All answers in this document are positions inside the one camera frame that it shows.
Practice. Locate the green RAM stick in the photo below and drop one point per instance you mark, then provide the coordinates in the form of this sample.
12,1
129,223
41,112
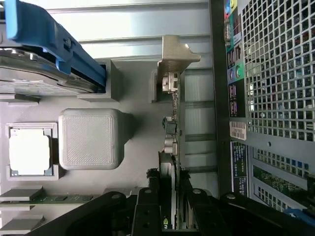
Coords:
51,198

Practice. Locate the hard disk with blue caddy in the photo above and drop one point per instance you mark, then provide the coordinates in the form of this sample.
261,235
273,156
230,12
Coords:
46,61

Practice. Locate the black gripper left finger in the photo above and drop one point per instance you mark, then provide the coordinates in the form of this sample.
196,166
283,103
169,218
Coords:
145,211

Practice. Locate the black PC case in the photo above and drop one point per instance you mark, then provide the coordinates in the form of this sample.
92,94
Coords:
268,98

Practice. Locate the silver CPU chip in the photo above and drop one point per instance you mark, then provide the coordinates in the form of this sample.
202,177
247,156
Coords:
30,147

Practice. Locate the grey 3D-printed parts rack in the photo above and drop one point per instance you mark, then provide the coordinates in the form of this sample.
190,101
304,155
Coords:
93,137

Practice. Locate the blue plastic latch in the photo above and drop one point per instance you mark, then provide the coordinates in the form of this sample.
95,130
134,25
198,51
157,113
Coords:
299,213

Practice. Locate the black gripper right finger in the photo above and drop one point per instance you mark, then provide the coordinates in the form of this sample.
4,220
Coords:
211,211

